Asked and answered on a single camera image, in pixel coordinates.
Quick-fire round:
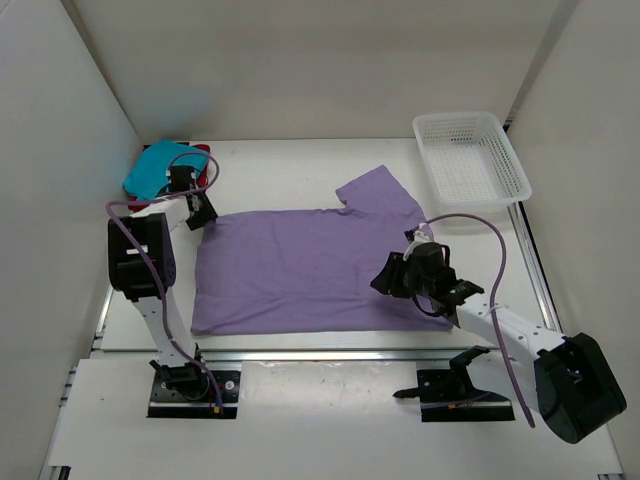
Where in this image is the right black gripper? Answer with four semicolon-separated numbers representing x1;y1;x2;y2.
372;253;434;300

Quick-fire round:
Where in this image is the red t-shirt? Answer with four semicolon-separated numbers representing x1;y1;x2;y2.
128;143;211;214

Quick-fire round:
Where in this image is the teal t-shirt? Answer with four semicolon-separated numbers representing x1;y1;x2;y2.
122;139;210;202

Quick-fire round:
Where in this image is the lavender t-shirt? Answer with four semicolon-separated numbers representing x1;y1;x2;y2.
191;166;451;336

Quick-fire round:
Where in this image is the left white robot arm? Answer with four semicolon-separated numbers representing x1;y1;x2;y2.
106;165;217;400

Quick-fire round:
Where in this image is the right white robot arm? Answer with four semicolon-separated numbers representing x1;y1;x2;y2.
370;242;627;444

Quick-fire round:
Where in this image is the white plastic basket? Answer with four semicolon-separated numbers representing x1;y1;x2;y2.
412;111;532;211

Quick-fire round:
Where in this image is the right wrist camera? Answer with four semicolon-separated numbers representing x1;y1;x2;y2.
403;223;434;260

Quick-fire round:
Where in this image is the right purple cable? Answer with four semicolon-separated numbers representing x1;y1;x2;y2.
412;213;536;429

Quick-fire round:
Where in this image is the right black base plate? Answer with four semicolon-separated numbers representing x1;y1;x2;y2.
392;369;515;423

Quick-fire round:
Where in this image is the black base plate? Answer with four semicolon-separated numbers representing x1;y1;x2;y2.
147;361;241;420
392;369;515;423

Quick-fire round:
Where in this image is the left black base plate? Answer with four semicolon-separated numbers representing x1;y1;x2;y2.
147;361;241;420

